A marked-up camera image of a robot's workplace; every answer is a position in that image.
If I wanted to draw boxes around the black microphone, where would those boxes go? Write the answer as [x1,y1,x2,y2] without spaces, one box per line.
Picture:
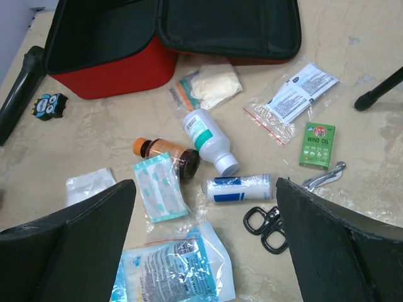
[1,46,46,146]

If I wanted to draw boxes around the green wind oil box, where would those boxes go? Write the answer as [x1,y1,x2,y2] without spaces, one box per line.
[299,122,336,171]

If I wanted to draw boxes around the amber bottle orange cap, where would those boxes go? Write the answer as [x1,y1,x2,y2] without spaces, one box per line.
[132,137,200,181]

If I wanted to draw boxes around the black music stand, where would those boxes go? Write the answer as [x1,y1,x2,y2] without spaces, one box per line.
[354,67,403,111]

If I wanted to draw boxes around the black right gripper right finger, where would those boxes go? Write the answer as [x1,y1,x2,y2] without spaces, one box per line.
[276,178,402,301]

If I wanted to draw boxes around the blue owl toy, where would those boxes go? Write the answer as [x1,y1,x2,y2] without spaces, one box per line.
[31,93,68,121]

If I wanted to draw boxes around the bandage plasters bag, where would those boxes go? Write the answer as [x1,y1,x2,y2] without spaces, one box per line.
[133,153,190,223]

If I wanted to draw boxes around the white gauze pad packet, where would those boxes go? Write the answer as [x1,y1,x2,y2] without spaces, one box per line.
[65,168,116,207]

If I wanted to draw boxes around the black handled scissors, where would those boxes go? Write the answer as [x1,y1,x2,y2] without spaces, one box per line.
[242,161,346,255]

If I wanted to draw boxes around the blue mask package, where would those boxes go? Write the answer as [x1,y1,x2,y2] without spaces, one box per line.
[110,221,236,301]

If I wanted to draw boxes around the white medicine bottle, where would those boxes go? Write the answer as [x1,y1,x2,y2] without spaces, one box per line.
[183,109,239,177]

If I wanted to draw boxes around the red medicine kit case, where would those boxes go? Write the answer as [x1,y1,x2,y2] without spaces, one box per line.
[42,0,302,99]

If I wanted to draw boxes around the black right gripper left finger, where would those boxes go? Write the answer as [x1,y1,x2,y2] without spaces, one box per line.
[1,179,136,301]

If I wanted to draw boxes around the bag with beige gloves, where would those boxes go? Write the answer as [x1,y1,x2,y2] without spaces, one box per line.
[170,57,243,111]

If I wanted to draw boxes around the zip bag with wipes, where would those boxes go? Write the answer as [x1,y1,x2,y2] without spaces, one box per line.
[243,60,342,146]

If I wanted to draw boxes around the white bandage roll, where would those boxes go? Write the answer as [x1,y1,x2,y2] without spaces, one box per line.
[203,174,273,203]

